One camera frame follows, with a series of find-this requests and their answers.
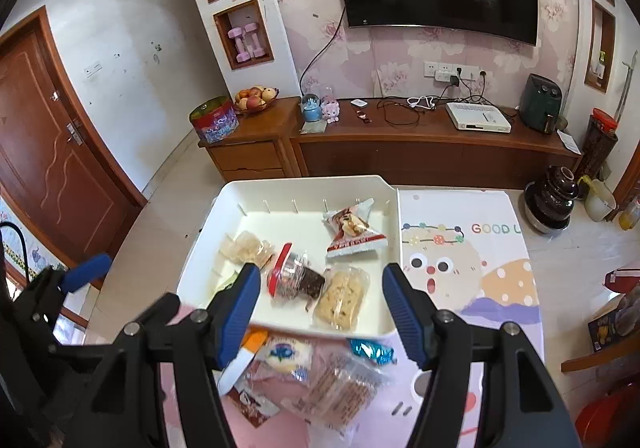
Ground white plastic jug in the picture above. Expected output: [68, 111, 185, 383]
[579, 175, 617, 222]

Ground orange white snack stick pack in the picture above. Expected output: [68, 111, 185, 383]
[217, 328, 269, 396]

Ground dark green air fryer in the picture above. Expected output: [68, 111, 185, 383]
[518, 73, 562, 135]

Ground clear nut candy pack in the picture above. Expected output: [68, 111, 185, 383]
[267, 242, 306, 302]

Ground wooden tv cabinet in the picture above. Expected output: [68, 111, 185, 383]
[203, 97, 580, 189]

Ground red round tin box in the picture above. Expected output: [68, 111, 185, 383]
[189, 96, 239, 145]

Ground white set-top box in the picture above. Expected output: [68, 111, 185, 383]
[446, 102, 511, 134]

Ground puffed rice cake pack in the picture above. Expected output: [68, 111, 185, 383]
[220, 231, 274, 269]

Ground rice cracker clear pack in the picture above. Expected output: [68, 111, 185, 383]
[314, 265, 370, 332]

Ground fruit bowl with apples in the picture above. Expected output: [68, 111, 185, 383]
[233, 86, 280, 114]

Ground blue foil candy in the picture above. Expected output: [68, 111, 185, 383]
[348, 338, 397, 367]

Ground pink toy figure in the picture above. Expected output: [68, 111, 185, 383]
[320, 85, 341, 124]

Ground large clear printed biscuit bag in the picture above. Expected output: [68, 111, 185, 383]
[282, 353, 392, 435]

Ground red white triangular snack pack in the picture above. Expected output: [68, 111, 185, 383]
[323, 198, 388, 258]

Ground white plastic storage bin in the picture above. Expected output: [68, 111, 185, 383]
[177, 176, 400, 338]

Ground green snack packet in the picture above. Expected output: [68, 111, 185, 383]
[215, 272, 239, 292]

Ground dark date snack pack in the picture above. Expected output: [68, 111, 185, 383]
[298, 267, 326, 310]

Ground blueberry pastry pack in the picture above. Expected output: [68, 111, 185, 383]
[254, 335, 314, 384]

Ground pink dumbbells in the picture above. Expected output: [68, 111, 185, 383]
[228, 22, 267, 64]

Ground blue snow globe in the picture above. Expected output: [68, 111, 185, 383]
[299, 94, 322, 123]

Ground brown date bar pack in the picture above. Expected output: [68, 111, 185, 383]
[228, 385, 280, 428]

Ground wooden door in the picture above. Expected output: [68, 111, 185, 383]
[1, 8, 146, 267]

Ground red lidded dark container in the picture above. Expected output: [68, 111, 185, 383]
[575, 108, 618, 178]

